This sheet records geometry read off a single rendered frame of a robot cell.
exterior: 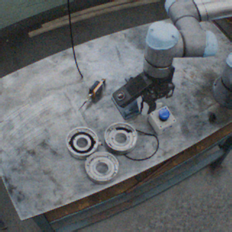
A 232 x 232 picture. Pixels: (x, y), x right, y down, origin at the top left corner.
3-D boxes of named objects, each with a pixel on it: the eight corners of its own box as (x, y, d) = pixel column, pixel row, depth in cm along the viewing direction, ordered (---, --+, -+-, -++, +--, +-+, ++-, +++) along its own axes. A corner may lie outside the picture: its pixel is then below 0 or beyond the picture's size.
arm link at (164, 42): (186, 40, 78) (152, 40, 77) (179, 68, 87) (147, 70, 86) (176, 19, 82) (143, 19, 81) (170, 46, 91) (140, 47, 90)
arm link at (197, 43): (206, 17, 86) (171, 15, 85) (222, 44, 81) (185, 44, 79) (201, 35, 93) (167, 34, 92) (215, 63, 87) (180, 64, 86)
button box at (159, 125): (158, 135, 123) (160, 128, 119) (147, 119, 126) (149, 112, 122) (176, 127, 125) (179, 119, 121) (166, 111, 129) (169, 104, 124)
